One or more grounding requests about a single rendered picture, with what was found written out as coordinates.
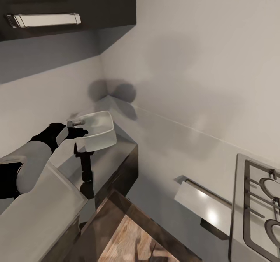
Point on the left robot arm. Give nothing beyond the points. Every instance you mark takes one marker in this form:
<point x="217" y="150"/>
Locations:
<point x="20" y="170"/>

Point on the bowl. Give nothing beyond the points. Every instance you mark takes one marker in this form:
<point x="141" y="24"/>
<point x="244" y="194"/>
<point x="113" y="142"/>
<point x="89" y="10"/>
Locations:
<point x="97" y="124"/>

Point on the drop in sink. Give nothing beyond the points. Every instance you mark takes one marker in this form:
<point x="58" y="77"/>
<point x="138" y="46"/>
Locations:
<point x="34" y="220"/>

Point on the burner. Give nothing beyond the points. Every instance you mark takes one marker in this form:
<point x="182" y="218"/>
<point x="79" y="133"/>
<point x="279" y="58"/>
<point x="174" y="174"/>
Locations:
<point x="255" y="229"/>

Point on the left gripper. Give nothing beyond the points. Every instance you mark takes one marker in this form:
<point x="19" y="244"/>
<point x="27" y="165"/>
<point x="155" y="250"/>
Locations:
<point x="78" y="132"/>

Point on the cabinet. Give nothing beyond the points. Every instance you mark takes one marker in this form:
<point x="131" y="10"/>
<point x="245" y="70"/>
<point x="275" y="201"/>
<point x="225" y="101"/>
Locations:
<point x="20" y="19"/>

